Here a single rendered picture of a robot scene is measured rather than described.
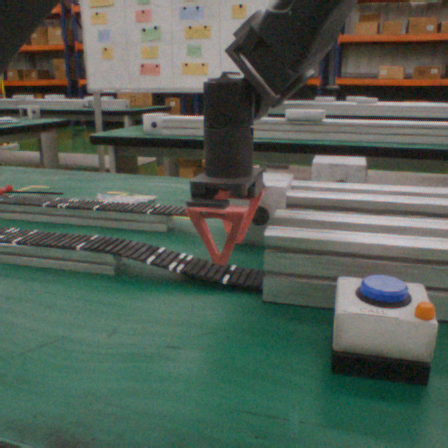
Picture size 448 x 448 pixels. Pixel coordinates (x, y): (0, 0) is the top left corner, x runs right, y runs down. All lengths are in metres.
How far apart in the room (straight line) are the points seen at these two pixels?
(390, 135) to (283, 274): 1.61
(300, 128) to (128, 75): 2.02
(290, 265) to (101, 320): 0.21
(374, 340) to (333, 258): 0.13
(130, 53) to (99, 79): 0.34
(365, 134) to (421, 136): 0.22
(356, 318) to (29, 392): 0.27
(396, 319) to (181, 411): 0.18
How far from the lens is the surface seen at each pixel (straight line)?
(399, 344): 0.41
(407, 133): 2.09
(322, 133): 2.09
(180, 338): 0.47
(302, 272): 0.51
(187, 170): 4.42
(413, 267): 0.51
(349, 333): 0.40
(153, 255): 0.60
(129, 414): 0.38
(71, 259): 0.65
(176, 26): 3.66
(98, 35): 3.96
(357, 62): 11.04
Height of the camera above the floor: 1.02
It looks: 18 degrees down
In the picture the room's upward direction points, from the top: straight up
